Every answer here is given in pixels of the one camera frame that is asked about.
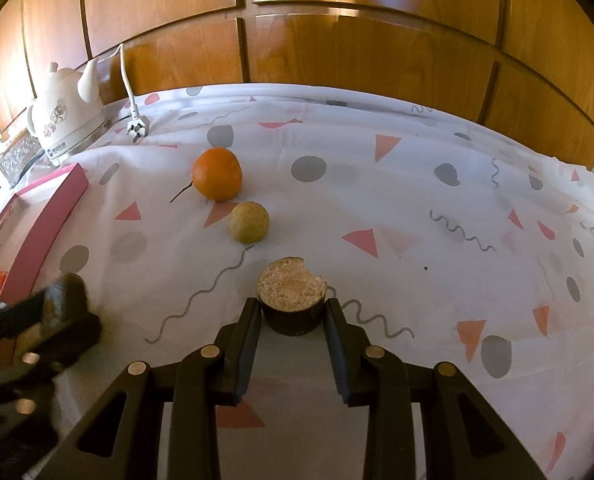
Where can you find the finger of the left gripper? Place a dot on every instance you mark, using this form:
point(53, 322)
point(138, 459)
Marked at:
point(16, 318)
point(51, 355)

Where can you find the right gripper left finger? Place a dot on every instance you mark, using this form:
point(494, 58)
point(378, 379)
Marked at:
point(217, 374)

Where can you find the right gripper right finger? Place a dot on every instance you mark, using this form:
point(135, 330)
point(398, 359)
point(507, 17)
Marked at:
point(369, 375)

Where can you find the dark cylinder piece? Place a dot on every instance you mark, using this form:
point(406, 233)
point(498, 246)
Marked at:
point(292, 298)

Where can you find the small beige longan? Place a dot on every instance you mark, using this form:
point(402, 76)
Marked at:
point(248, 223)

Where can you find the dark brown oval fruit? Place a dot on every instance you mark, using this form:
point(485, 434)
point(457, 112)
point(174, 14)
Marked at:
point(64, 301)

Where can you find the pink shallow tray box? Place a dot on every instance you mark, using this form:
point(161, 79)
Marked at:
point(30, 220)

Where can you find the white patterned tablecloth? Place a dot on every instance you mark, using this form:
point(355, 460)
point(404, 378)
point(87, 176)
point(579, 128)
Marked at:
point(467, 255)

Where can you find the silver embossed tissue box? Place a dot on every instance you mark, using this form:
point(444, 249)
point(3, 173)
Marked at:
point(17, 155)

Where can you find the small orange with stem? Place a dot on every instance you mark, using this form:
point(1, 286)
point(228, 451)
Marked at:
point(216, 174)

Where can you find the white ceramic electric kettle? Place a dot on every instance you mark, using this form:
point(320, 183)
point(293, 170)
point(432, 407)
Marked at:
point(67, 111)

